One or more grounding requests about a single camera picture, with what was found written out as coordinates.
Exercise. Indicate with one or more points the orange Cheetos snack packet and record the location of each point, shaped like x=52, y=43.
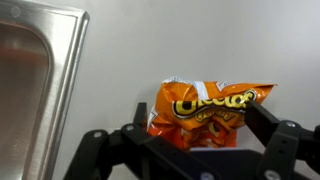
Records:
x=200, y=113

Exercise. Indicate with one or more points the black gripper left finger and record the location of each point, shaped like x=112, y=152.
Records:
x=140, y=156

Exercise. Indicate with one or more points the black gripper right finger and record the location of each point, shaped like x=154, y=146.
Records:
x=280, y=146

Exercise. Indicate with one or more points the stainless steel sink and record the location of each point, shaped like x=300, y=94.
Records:
x=30, y=100

